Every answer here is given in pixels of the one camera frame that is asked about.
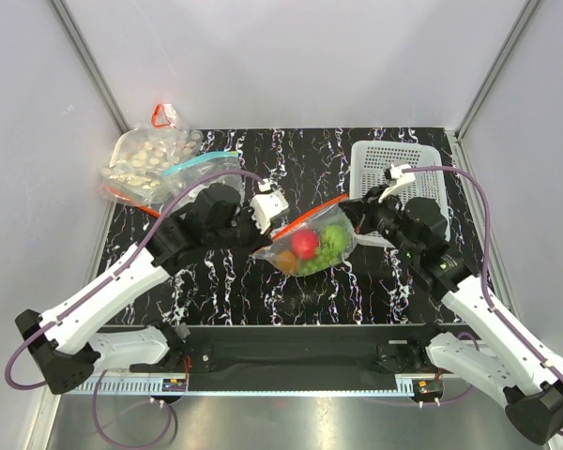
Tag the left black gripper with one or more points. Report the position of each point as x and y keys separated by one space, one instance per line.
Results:
x=258 y=239

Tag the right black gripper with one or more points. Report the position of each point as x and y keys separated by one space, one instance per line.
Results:
x=361 y=211

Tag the brown kiwi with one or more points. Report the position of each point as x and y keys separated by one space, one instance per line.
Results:
x=287 y=262

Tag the white plastic basket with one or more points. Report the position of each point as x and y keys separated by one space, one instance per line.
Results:
x=369 y=159

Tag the red apple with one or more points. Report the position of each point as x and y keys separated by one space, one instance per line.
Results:
x=304 y=243

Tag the clear bag orange zipper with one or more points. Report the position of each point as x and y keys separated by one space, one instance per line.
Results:
x=316 y=219

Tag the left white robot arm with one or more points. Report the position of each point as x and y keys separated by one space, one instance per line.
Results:
x=66 y=341

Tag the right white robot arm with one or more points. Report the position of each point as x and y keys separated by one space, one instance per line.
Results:
x=534 y=407

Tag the clear bag teal zipper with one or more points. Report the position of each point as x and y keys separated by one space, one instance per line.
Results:
x=180 y=176

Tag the bag of round biscuits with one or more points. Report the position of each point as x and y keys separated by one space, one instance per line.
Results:
x=133 y=173

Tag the small bag orange zipper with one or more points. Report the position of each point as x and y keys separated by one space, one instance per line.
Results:
x=166 y=116

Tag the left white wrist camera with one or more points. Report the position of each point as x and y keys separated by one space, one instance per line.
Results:
x=266 y=207

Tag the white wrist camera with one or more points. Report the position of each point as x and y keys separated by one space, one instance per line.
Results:
x=266 y=207
x=398 y=177

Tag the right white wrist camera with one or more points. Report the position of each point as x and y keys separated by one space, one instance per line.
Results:
x=398 y=177

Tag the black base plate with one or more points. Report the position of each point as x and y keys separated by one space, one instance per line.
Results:
x=327 y=352

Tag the front aluminium rail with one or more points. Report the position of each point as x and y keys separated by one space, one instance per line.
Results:
x=63 y=371

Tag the white slotted cable duct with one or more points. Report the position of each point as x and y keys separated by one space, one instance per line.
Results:
x=195 y=385

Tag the left aluminium frame post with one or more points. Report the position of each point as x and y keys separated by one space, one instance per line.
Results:
x=91 y=68

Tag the aluminium frame post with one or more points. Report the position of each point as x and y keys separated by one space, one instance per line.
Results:
x=91 y=68
x=506 y=51

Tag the right aluminium frame post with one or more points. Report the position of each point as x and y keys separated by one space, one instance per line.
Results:
x=506 y=51

